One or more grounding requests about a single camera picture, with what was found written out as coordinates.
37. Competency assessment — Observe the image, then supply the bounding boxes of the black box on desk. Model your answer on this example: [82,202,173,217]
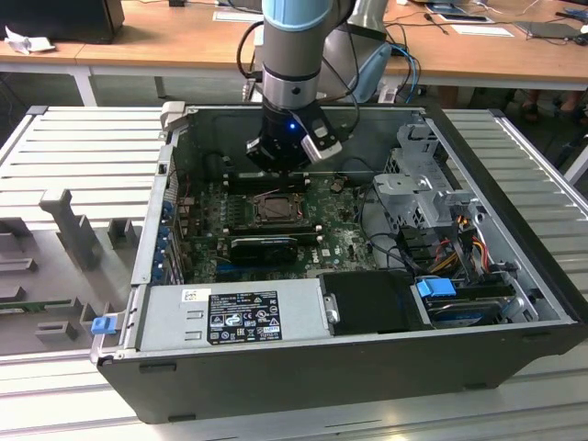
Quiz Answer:
[0,0,126,45]

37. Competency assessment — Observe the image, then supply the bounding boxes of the white paper sheet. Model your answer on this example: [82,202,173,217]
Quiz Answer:
[212,8,266,23]
[448,22,515,38]

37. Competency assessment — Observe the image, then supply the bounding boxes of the green motherboard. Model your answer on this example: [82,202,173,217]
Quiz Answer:
[176,176,382,284]

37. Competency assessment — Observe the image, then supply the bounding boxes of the hard disk in blue carrier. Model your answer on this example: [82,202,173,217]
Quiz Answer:
[414,277,503,330]

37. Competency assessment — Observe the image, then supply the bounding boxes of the person's legs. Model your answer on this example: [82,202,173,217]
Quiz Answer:
[518,89,588,124]

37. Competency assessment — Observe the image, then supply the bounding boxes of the black PC case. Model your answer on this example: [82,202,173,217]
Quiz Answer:
[96,103,588,426]

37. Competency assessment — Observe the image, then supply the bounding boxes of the metal drive cage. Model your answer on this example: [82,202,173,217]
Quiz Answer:
[371,122,488,231]

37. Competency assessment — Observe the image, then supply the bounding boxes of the wooden desk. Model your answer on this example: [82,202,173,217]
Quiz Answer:
[0,0,588,107]

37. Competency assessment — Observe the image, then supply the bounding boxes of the green RAM stick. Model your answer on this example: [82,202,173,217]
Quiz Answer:
[0,299,74,316]

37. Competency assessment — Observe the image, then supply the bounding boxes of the black graphics card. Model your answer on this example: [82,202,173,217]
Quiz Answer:
[229,236,300,266]

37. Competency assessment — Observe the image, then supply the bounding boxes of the black RAM slot bank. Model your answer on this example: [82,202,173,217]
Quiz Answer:
[225,220,319,240]
[225,170,310,195]

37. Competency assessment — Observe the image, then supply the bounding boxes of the blue cable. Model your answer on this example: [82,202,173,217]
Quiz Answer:
[392,41,423,101]

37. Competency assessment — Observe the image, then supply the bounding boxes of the silver power supply unit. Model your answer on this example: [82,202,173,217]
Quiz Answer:
[137,278,334,353]

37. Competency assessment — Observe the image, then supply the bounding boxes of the metal socket cover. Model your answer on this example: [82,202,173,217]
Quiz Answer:
[254,195,305,222]

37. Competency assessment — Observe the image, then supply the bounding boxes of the coloured wire bundle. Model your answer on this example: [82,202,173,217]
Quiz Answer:
[431,219,492,277]

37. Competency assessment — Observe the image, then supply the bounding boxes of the blue card retention clips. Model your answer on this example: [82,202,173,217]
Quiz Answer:
[153,201,175,282]

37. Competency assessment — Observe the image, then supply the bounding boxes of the black wire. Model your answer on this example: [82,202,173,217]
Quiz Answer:
[356,181,417,273]

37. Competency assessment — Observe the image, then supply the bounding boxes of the crumpled white paper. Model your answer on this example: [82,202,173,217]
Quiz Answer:
[3,25,57,56]

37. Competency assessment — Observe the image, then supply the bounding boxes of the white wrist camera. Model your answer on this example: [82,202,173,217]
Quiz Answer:
[300,117,345,164]

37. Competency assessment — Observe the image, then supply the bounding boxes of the grey parts rack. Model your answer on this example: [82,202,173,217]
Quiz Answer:
[0,187,144,356]

